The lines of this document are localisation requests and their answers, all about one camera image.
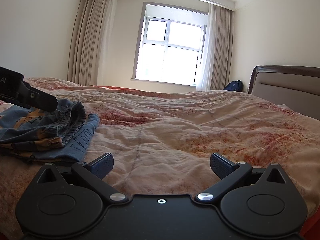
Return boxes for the blue children's pants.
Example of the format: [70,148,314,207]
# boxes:
[1,99,100,161]

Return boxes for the left beige curtain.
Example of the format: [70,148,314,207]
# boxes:
[67,0,118,86]

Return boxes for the white pillow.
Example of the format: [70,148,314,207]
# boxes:
[277,104,294,112]

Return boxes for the grey framed window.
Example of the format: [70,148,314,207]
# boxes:
[132,2,208,86]

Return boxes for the pink floral quilt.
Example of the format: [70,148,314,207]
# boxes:
[1,77,319,239]

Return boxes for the orange bed sheet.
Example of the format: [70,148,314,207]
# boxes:
[93,85,140,91]

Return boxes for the beige curtain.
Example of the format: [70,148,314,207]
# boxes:
[196,4,234,90]
[67,0,118,86]

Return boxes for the right beige curtain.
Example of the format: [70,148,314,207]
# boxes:
[196,4,234,90]

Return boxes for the blue backpack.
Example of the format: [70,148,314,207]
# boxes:
[224,80,244,92]

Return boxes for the brown padded headboard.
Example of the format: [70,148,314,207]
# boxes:
[248,66,319,120]

